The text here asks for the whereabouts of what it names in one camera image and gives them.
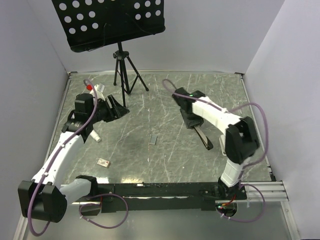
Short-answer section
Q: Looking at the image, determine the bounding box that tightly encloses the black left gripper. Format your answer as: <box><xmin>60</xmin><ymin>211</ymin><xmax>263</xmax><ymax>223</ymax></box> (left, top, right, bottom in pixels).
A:
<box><xmin>88</xmin><ymin>94</ymin><xmax>129</xmax><ymax>124</ymax></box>

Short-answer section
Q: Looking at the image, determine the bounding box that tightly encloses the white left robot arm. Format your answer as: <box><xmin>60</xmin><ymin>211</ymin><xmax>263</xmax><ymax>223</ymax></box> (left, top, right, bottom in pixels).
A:
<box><xmin>18</xmin><ymin>93</ymin><xmax>130</xmax><ymax>223</ymax></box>

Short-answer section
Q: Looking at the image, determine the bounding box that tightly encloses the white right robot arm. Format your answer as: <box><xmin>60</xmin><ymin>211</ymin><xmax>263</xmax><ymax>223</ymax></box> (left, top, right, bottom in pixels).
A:
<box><xmin>172</xmin><ymin>87</ymin><xmax>260</xmax><ymax>199</ymax></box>

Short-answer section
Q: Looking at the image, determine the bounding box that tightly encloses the white cylinder tube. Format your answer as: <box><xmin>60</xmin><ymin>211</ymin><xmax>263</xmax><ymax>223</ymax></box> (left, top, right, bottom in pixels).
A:
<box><xmin>90</xmin><ymin>130</ymin><xmax>102</xmax><ymax>143</ymax></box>

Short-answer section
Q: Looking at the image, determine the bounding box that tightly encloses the grey staple tray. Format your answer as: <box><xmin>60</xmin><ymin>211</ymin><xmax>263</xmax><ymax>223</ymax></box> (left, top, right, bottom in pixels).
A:
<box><xmin>149</xmin><ymin>134</ymin><xmax>158</xmax><ymax>146</ymax></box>

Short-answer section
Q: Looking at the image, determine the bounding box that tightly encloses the small staple box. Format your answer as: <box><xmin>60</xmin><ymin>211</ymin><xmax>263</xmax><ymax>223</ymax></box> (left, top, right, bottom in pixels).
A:
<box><xmin>97</xmin><ymin>158</ymin><xmax>110</xmax><ymax>168</ymax></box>

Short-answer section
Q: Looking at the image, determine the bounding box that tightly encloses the black music stand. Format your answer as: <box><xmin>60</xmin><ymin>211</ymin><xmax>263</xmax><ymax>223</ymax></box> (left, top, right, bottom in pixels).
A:
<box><xmin>52</xmin><ymin>0</ymin><xmax>166</xmax><ymax>98</ymax></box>

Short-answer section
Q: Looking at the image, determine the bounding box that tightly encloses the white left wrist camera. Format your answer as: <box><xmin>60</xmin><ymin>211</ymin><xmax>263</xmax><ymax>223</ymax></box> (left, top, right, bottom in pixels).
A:
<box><xmin>86</xmin><ymin>83</ymin><xmax>106</xmax><ymax>101</ymax></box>

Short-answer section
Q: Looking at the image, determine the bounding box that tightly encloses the aluminium rail frame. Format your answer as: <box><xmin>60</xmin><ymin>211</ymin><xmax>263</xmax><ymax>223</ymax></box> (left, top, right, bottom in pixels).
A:
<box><xmin>23</xmin><ymin>71</ymin><xmax>290</xmax><ymax>206</ymax></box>

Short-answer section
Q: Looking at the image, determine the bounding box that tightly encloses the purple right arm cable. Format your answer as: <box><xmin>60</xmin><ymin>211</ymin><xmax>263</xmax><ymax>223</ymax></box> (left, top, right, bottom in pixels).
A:
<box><xmin>161</xmin><ymin>78</ymin><xmax>270</xmax><ymax>223</ymax></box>

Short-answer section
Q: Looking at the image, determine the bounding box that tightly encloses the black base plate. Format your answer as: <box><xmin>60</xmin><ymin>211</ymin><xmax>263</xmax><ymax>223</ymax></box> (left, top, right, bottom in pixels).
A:
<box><xmin>77</xmin><ymin>182</ymin><xmax>247</xmax><ymax>213</ymax></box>

